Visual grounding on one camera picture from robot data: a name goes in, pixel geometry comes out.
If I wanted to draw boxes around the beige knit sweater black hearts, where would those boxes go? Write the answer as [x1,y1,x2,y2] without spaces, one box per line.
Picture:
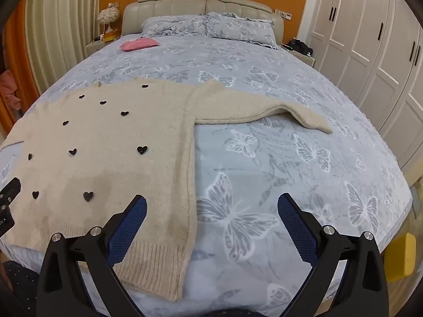
[0,79,334,302]

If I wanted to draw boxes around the dark dotted cloth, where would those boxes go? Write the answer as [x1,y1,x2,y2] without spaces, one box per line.
[0,260,45,317]

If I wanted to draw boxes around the white wardrobe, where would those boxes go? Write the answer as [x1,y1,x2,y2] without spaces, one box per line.
[296,0,423,179]

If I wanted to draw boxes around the black bag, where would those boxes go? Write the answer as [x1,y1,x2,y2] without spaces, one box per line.
[287,39,313,57]

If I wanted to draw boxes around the grey butterfly print pillow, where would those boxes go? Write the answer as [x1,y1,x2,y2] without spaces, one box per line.
[141,14,212,38]
[205,12,277,49]

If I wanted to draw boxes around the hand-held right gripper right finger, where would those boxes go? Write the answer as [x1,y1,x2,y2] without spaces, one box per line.
[277,192,390,317]

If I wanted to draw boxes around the white nightstand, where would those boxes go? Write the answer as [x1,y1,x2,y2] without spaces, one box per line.
[86,35,121,57]
[284,44,315,68]

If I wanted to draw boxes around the white feather table lamp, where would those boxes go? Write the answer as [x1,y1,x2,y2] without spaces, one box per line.
[98,7,120,37]

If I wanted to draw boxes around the beige padded headboard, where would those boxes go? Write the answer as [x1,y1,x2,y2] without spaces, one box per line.
[122,0,285,45]

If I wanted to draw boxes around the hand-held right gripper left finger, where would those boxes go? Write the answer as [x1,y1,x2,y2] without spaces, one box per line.
[36,194,148,317]

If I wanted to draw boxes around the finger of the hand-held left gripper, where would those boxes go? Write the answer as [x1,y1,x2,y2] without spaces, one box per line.
[0,178,22,236]

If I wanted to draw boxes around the yellow object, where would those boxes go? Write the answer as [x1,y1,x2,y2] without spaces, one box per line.
[385,233,417,283]

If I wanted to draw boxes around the bed with butterfly sheet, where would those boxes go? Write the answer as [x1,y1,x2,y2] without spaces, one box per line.
[0,35,413,307]

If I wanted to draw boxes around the cream curtain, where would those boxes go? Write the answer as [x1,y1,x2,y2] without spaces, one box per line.
[25,0,101,96]

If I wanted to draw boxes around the orange curtain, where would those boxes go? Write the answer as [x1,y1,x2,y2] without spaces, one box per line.
[0,0,38,133]

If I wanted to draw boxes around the pink cloth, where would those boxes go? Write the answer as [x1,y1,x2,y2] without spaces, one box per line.
[0,70,22,111]

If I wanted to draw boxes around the small pink pillow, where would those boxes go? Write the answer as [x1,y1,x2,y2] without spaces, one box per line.
[119,38,161,52]

